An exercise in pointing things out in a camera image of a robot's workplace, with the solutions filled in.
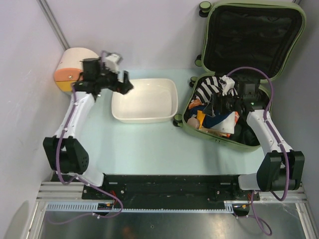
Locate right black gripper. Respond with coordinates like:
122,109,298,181
202,90,242,118

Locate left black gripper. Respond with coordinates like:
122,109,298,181
96,62,133,95

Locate black white striped garment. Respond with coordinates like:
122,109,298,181
194,76,238,104

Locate white rectangular plastic basin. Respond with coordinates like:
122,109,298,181
111,78,178,123

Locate cream drawer box orange fronts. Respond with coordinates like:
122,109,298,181
54,47,99,95

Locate green hard-shell suitcase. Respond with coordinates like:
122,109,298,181
172,0,307,153

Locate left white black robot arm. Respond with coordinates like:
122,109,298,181
43,53,134,199

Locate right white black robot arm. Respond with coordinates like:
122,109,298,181
204,76,305,200

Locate orange tube bottle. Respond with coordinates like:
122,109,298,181
196,110,206,128

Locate navy blue garment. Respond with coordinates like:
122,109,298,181
190,106,234,128

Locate beige round pouch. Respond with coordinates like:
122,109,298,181
187,117,200,129

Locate white orange patterned cloth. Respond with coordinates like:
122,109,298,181
186,100,239,137

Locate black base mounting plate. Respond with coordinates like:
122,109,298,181
51,174,260,209

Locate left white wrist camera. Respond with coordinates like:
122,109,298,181
102,53,123,73

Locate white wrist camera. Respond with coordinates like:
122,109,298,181
102,53,123,73
221,75,236,96

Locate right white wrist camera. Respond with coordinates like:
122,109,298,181
221,75,236,96

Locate white slotted cable duct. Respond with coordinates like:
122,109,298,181
46,200,236,214

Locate aluminium frame rail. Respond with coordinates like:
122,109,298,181
36,182,308,203

